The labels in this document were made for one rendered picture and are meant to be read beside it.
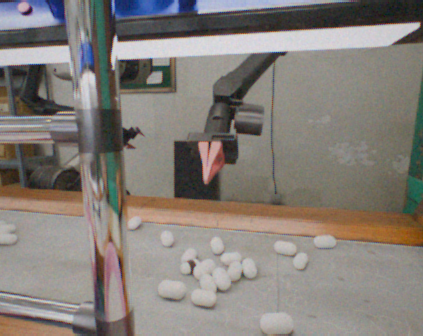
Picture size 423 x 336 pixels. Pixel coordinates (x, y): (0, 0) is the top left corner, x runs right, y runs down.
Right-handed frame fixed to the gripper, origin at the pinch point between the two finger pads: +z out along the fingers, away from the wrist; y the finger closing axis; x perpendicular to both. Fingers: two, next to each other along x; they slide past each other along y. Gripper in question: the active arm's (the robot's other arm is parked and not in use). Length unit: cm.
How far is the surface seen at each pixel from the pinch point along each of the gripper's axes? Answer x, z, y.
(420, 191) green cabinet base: 10.1, -7.4, 42.2
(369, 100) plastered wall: 102, -160, 89
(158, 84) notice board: 93, -172, -90
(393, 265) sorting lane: 5.1, 10.8, 31.2
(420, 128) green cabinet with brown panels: 2.7, -18.3, 42.1
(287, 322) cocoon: -7.4, 23.2, 13.8
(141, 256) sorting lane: 1.9, 15.4, -8.6
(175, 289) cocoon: -5.5, 21.2, 0.6
